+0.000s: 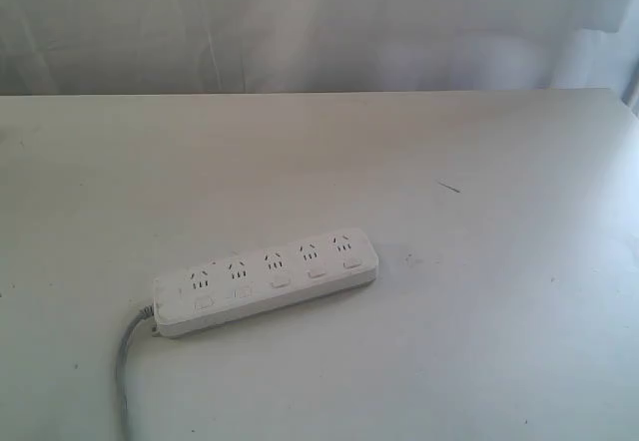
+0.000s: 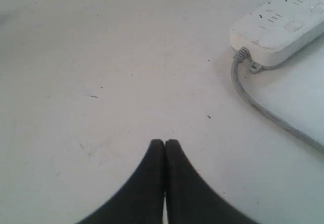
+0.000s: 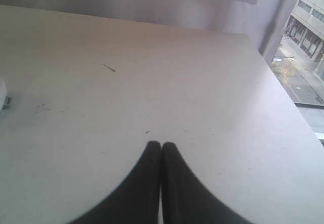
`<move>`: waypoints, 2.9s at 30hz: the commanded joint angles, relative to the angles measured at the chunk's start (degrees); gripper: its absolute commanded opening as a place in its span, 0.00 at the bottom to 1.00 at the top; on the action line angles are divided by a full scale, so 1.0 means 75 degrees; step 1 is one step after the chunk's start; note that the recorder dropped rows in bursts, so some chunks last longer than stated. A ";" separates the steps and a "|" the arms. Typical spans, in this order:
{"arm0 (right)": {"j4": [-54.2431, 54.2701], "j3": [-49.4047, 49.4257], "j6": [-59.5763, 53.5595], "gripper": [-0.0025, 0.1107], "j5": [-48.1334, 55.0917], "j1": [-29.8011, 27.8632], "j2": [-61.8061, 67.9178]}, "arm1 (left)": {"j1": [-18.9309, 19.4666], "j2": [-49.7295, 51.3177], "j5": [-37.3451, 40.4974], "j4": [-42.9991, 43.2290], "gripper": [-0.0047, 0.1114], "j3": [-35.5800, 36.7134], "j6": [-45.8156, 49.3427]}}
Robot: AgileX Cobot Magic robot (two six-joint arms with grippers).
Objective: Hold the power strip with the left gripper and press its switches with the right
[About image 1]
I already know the white five-socket power strip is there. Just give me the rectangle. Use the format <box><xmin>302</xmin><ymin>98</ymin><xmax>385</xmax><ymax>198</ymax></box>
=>
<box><xmin>153</xmin><ymin>227</ymin><xmax>379</xmax><ymax>338</ymax></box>

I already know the white background curtain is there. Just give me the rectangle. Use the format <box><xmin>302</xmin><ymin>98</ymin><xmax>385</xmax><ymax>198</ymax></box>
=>
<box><xmin>1</xmin><ymin>0</ymin><xmax>638</xmax><ymax>107</ymax></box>

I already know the grey power cord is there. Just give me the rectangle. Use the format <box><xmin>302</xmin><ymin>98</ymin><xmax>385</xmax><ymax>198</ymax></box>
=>
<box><xmin>114</xmin><ymin>302</ymin><xmax>157</xmax><ymax>441</ymax></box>

